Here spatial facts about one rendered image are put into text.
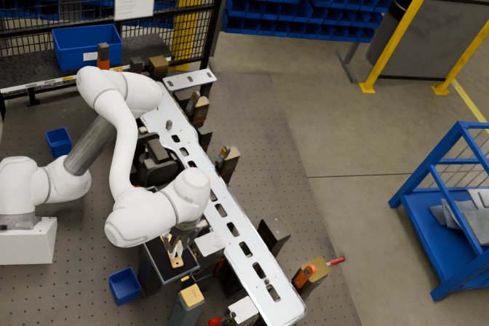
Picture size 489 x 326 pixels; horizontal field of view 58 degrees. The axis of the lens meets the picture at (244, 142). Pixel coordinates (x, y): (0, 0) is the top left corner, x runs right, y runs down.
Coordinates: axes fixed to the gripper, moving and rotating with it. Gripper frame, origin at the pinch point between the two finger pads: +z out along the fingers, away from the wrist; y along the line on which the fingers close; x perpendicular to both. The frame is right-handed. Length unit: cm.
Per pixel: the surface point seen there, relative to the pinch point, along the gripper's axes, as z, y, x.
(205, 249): 13.1, 13.9, 3.3
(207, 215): 24.2, 23.3, 23.3
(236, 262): 24.1, 27.7, -0.1
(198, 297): 8.0, 4.3, -14.7
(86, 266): 54, -25, 27
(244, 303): 18.1, 22.5, -17.9
